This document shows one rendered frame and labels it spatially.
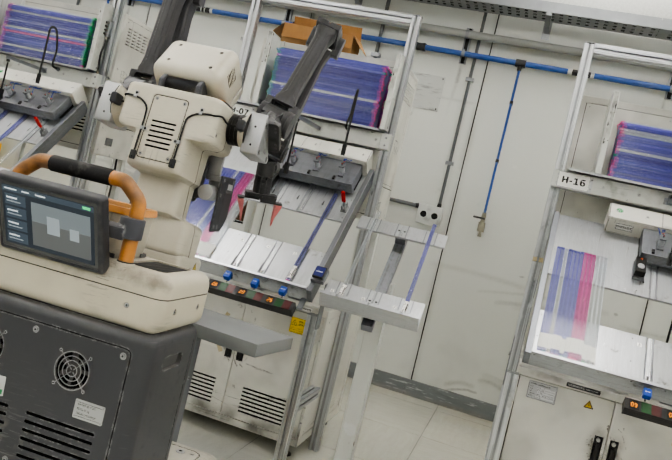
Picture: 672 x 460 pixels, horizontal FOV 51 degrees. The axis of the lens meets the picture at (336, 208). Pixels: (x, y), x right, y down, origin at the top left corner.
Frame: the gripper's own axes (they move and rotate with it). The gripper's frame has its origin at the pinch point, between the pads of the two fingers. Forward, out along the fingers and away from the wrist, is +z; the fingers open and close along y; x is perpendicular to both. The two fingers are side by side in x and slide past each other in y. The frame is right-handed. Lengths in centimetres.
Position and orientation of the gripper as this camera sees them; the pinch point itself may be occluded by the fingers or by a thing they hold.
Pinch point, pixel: (255, 220)
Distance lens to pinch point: 226.3
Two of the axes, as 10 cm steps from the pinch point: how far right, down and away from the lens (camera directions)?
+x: 1.5, 1.4, -9.8
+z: -2.0, 9.7, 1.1
